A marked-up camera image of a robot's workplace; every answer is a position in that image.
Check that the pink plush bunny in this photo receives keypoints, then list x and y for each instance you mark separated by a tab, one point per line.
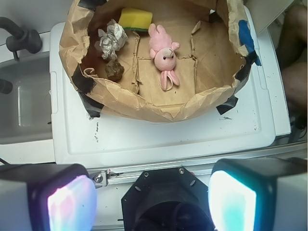
162	51

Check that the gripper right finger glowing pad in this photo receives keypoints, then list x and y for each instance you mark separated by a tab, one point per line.
259	194

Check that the black faucet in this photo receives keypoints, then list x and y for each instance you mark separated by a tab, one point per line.
20	38

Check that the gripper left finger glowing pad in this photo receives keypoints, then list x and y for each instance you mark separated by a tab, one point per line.
46	197

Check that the aluminium rail frame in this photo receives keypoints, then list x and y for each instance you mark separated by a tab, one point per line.
199	166

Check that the brown rock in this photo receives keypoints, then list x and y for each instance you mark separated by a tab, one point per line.
114	70

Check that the yellow green sponge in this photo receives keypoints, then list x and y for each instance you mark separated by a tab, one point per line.
135	19

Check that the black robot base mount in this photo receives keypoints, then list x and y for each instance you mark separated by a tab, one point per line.
172	199

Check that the white sink basin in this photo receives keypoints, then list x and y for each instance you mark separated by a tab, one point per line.
25	112

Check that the blue tape strip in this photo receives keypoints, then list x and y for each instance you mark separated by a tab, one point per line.
246	40

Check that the crumpled white paper ball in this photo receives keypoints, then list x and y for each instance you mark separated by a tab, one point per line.
110	41

